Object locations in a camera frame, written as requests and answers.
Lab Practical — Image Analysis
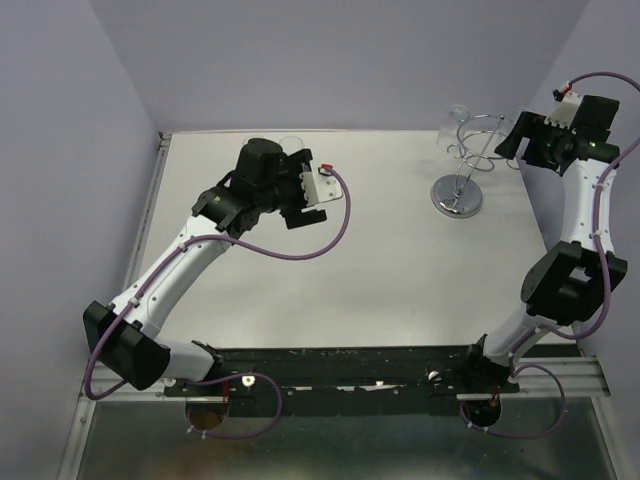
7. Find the chrome wine glass rack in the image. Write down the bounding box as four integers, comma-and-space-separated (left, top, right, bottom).
430, 114, 520, 219

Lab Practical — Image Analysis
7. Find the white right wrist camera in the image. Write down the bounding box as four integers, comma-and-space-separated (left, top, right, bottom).
544, 83, 583, 129

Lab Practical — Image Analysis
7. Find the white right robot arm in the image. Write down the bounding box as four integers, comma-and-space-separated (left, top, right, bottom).
459, 87, 628, 392

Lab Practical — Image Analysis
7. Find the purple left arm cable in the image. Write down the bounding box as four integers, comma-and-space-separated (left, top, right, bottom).
83, 167, 354, 442

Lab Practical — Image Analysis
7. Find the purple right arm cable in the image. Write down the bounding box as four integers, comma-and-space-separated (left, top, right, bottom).
459, 72, 640, 440

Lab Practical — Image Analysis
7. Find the clear wine glass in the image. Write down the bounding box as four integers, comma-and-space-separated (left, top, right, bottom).
242, 137, 257, 148
278, 135, 305, 155

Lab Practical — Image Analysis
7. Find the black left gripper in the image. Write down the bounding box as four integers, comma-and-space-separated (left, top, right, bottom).
257, 150, 328, 229

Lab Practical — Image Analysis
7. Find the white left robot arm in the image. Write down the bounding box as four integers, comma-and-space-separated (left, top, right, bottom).
83, 138, 350, 400

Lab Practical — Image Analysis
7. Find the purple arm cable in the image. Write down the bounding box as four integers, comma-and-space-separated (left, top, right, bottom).
83, 167, 354, 442
459, 72, 640, 440

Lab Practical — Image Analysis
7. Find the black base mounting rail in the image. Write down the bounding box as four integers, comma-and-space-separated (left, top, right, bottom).
164, 345, 519, 417

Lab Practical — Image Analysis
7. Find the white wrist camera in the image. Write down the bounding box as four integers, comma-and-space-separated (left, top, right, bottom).
544, 83, 583, 129
299, 164, 343, 207

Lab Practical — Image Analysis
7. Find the aluminium frame rail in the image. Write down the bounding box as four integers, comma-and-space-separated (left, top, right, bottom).
57, 132, 172, 479

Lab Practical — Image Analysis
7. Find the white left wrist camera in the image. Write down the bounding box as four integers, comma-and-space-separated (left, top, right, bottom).
299, 164, 343, 207

